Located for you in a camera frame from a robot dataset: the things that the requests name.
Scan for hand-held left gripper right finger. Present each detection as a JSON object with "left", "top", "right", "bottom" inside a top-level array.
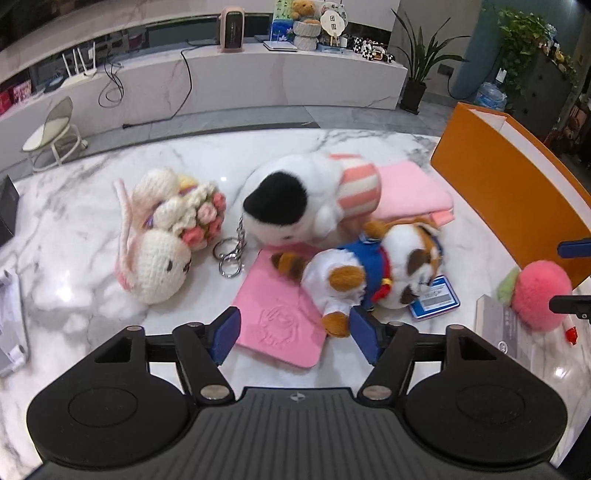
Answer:
[{"left": 349, "top": 306, "right": 509, "bottom": 403}]

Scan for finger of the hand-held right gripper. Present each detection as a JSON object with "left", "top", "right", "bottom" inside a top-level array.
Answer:
[
  {"left": 557, "top": 239, "right": 591, "bottom": 260},
  {"left": 549, "top": 295, "right": 591, "bottom": 320}
]

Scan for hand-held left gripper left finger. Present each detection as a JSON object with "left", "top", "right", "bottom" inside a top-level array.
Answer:
[{"left": 84, "top": 306, "right": 242, "bottom": 403}]

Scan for pink fluffy peach plush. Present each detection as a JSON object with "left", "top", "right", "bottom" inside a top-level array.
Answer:
[{"left": 496, "top": 260, "right": 574, "bottom": 332}]

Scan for calico cat plush toy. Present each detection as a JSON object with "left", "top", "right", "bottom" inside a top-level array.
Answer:
[{"left": 270, "top": 219, "right": 444, "bottom": 337}]

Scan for orange box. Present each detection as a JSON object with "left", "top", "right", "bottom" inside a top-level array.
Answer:
[{"left": 430, "top": 102, "right": 591, "bottom": 296}]

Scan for pink embossed pouch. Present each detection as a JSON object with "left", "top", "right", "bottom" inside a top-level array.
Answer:
[{"left": 229, "top": 242, "right": 331, "bottom": 369}]

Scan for silver booklet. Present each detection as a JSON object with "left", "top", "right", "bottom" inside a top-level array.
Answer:
[{"left": 475, "top": 293, "right": 561, "bottom": 361}]

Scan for blue-framed card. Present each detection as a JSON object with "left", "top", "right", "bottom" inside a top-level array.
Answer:
[{"left": 409, "top": 274, "right": 461, "bottom": 321}]

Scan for crochet bunny with bouquet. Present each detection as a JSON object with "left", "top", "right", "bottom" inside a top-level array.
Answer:
[{"left": 113, "top": 167, "right": 228, "bottom": 305}]

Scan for pink folded cloth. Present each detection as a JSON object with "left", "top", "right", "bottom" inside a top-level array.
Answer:
[{"left": 372, "top": 160, "right": 455, "bottom": 228}]

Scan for black and white plush toy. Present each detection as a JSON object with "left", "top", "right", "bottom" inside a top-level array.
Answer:
[{"left": 242, "top": 154, "right": 384, "bottom": 245}]

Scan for grey cabinet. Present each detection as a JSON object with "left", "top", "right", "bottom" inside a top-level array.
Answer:
[{"left": 510, "top": 46, "right": 578, "bottom": 134}]

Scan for blue water bottle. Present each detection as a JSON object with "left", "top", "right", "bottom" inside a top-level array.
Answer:
[{"left": 475, "top": 80, "right": 508, "bottom": 112}]

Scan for leafy green plant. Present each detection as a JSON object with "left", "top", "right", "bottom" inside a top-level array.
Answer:
[{"left": 485, "top": 7, "right": 555, "bottom": 112}]

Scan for grey tray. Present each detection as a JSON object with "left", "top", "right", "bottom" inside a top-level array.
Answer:
[{"left": 0, "top": 268, "right": 31, "bottom": 378}]

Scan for long-leaf potted plant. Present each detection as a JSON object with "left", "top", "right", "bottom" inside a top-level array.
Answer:
[{"left": 390, "top": 9, "right": 469, "bottom": 115}]

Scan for dark box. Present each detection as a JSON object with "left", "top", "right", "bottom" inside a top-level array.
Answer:
[{"left": 0, "top": 175, "right": 20, "bottom": 247}]

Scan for white marble console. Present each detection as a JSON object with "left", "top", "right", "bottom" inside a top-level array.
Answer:
[{"left": 0, "top": 28, "right": 409, "bottom": 139}]

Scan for white chair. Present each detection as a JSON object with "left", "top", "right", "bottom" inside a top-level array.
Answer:
[{"left": 22, "top": 96, "right": 88, "bottom": 172}]

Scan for black and white patterned toys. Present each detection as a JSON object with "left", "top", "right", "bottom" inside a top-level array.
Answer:
[{"left": 348, "top": 34, "right": 398, "bottom": 63}]

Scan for white router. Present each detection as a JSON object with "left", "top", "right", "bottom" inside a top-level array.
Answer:
[{"left": 46, "top": 41, "right": 100, "bottom": 90}]

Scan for pink heater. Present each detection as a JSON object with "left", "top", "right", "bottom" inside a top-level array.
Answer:
[{"left": 219, "top": 6, "right": 245, "bottom": 52}]

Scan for round white fan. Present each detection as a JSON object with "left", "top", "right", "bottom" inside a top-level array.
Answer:
[{"left": 320, "top": 4, "right": 349, "bottom": 47}]

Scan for blue picture box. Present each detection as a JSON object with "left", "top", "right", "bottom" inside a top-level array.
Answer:
[{"left": 270, "top": 0, "right": 296, "bottom": 42}]

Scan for brown teddy bear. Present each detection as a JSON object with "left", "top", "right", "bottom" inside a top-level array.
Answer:
[{"left": 290, "top": 0, "right": 321, "bottom": 24}]

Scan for metal keyring chain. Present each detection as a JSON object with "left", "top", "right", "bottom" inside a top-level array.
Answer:
[{"left": 212, "top": 213, "right": 247, "bottom": 280}]

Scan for black power cable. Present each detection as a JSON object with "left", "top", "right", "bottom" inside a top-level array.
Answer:
[{"left": 122, "top": 41, "right": 220, "bottom": 130}]

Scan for black looped cable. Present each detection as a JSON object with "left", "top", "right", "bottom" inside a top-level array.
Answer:
[{"left": 97, "top": 46, "right": 125, "bottom": 109}]

